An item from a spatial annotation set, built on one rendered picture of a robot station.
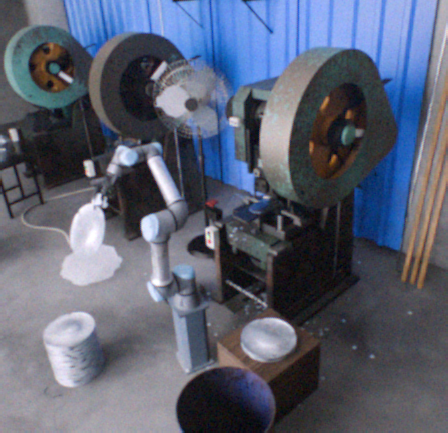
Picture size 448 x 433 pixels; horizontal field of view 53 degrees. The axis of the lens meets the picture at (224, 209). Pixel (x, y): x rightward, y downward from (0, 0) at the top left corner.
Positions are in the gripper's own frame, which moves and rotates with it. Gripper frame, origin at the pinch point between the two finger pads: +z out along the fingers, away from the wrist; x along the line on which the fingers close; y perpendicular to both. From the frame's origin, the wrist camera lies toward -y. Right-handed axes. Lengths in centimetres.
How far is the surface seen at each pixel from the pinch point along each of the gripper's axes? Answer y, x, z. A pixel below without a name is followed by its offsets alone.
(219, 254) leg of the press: 19, 97, -8
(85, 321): -16, 44, 62
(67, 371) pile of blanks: -9, 41, 90
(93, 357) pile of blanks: -4, 50, 78
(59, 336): -18, 32, 73
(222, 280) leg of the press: 19, 113, 7
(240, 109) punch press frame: 31, 40, -86
